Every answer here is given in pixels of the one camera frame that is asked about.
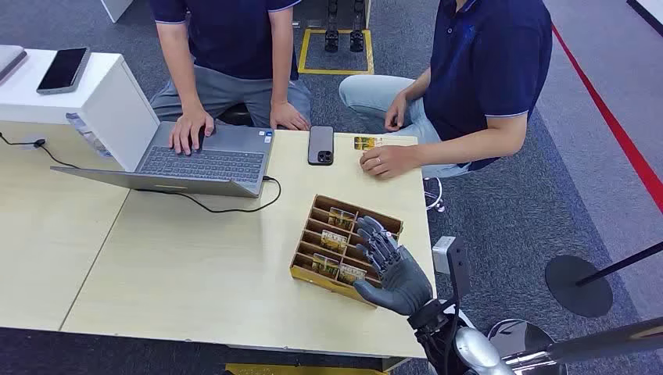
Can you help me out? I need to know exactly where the person's right hand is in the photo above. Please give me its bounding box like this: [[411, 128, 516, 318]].
[[384, 91, 410, 133], [167, 105, 216, 156]]

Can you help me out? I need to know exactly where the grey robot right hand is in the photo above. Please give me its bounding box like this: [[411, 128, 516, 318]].
[[353, 216, 435, 318]]

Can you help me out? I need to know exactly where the person's left hand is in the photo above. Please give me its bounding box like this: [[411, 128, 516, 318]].
[[358, 145, 421, 180], [269, 101, 312, 132]]

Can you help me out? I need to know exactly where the wooden card organizer tray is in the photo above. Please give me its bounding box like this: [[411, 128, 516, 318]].
[[289, 194, 404, 307]]

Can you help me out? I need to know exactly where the person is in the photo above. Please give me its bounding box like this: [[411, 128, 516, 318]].
[[149, 0, 313, 156], [339, 0, 554, 180]]

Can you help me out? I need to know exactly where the dark grey smartphone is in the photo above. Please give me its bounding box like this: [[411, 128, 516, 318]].
[[308, 125, 335, 166]]

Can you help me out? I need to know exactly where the black stool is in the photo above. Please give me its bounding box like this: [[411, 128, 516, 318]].
[[217, 102, 255, 128]]

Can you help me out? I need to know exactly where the white box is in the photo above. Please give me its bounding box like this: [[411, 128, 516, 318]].
[[0, 48, 160, 173]]

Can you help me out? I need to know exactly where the black robot foot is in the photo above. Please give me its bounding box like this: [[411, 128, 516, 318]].
[[349, 0, 366, 54], [324, 0, 340, 54]]

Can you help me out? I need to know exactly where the clear plastic bottle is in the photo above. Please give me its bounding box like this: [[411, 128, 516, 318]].
[[66, 112, 113, 159]]

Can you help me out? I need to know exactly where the chrome stanchion base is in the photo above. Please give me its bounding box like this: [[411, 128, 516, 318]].
[[486, 319, 568, 375]]

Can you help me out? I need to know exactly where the black screen smartphone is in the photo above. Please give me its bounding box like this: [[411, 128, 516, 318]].
[[36, 46, 91, 96]]

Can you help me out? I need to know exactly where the black stanchion base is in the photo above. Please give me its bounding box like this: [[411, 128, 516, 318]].
[[544, 254, 615, 319]]

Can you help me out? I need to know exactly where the grey closed laptop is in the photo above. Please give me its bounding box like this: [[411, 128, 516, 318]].
[[0, 45, 28, 83]]

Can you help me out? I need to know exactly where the grey stanchion pole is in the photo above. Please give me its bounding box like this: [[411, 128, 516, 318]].
[[504, 316, 663, 371]]

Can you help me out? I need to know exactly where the black stanchion pole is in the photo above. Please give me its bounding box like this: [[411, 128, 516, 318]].
[[575, 241, 663, 288]]

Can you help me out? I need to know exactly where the white panel with dark edge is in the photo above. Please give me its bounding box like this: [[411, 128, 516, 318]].
[[626, 0, 663, 38]]

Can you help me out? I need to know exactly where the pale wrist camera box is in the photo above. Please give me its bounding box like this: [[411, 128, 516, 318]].
[[432, 236, 457, 275]]

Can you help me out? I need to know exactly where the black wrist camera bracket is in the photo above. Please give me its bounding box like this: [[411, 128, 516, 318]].
[[446, 237, 473, 302]]

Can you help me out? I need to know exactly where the black laptop power cable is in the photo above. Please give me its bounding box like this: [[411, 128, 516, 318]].
[[133, 176, 283, 215]]

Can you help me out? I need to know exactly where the thin black cable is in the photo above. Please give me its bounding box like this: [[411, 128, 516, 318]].
[[0, 131, 80, 170]]

